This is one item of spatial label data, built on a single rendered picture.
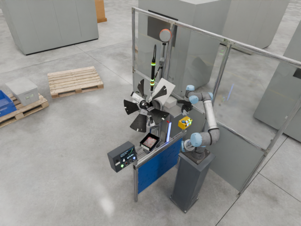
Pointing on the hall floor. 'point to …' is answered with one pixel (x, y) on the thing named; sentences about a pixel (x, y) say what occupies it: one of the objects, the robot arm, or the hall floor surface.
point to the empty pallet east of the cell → (58, 81)
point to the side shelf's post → (167, 127)
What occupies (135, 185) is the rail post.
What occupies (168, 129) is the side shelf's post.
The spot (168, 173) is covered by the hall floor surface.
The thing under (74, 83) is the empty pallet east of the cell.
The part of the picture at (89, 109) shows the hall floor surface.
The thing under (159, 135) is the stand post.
